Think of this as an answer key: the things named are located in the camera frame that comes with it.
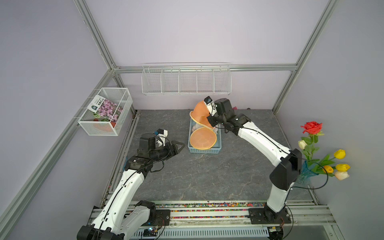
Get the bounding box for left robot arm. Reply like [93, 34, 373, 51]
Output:
[77, 130, 186, 240]

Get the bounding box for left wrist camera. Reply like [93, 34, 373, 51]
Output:
[155, 129, 168, 147]

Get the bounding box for teal glass vase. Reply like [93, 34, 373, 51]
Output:
[295, 162, 318, 187]

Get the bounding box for yellow tulip top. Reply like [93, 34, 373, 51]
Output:
[334, 149, 346, 160]

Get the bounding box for yellow tulip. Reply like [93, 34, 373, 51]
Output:
[336, 164, 351, 172]
[334, 149, 346, 160]

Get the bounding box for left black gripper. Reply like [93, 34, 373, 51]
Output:
[150, 140, 185, 162]

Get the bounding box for white wire side basket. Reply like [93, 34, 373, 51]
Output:
[78, 88, 133, 137]

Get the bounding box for light blue plastic basket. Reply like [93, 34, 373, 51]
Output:
[188, 119, 222, 154]

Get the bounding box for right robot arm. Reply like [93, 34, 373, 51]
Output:
[204, 97, 302, 214]

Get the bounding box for orange tulip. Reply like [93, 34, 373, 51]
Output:
[322, 166, 334, 174]

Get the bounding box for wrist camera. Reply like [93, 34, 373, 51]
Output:
[204, 96, 217, 116]
[155, 129, 168, 147]

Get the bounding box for yellow tulip middle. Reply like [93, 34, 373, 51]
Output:
[336, 164, 351, 172]

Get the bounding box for white wire wall shelf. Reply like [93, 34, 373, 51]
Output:
[141, 65, 232, 95]

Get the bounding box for white tulip bud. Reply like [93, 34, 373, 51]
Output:
[298, 140, 308, 150]

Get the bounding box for pink white tulip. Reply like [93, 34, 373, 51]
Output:
[334, 171, 350, 181]

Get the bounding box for red artificial rose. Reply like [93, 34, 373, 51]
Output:
[302, 121, 323, 135]

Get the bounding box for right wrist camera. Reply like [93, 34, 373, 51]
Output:
[204, 96, 217, 116]

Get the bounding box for white mesh laundry bag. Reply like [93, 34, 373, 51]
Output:
[192, 123, 202, 133]

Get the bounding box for purple flower pot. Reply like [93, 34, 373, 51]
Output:
[93, 99, 123, 127]

